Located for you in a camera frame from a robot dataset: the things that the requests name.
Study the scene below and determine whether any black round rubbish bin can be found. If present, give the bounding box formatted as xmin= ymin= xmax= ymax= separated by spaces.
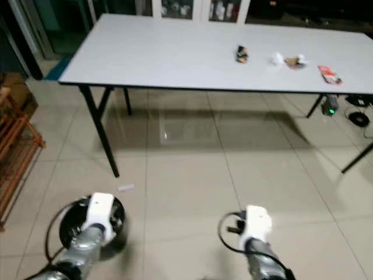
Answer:
xmin=58 ymin=195 xmax=128 ymax=257

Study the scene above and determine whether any blue floor mat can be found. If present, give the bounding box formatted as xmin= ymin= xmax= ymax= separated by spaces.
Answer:
xmin=44 ymin=55 xmax=73 ymax=81

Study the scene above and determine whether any dark snack wrapper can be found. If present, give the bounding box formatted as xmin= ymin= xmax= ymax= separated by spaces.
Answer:
xmin=235 ymin=45 xmax=249 ymax=63

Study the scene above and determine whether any glass sliding door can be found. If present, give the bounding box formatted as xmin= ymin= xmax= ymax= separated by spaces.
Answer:
xmin=6 ymin=0 xmax=152 ymax=59

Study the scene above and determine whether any white folding table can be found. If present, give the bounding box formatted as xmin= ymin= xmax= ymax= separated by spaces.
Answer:
xmin=58 ymin=13 xmax=373 ymax=179

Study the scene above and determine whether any black device with green light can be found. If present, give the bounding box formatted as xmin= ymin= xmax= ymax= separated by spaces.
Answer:
xmin=321 ymin=93 xmax=340 ymax=117

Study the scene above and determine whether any printed brown cardboard box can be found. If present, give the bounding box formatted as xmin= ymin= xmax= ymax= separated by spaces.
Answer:
xmin=0 ymin=73 xmax=36 ymax=117

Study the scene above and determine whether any black coiled cable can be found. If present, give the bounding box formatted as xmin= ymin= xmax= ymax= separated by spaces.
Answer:
xmin=345 ymin=93 xmax=372 ymax=107
xmin=347 ymin=111 xmax=371 ymax=128

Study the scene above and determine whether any white glass door cabinet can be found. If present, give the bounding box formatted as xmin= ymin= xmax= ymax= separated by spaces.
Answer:
xmin=152 ymin=0 xmax=252 ymax=24

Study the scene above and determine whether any brown torn paper piece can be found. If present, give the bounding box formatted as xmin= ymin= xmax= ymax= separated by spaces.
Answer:
xmin=284 ymin=55 xmax=305 ymax=69

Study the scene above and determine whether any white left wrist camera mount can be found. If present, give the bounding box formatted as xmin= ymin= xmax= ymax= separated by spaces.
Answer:
xmin=83 ymin=192 xmax=116 ymax=240

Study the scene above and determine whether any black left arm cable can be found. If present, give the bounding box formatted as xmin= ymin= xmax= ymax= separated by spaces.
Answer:
xmin=43 ymin=201 xmax=73 ymax=275

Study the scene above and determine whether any wooden slatted shoe rack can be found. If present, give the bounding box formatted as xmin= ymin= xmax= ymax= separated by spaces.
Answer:
xmin=0 ymin=87 xmax=44 ymax=231

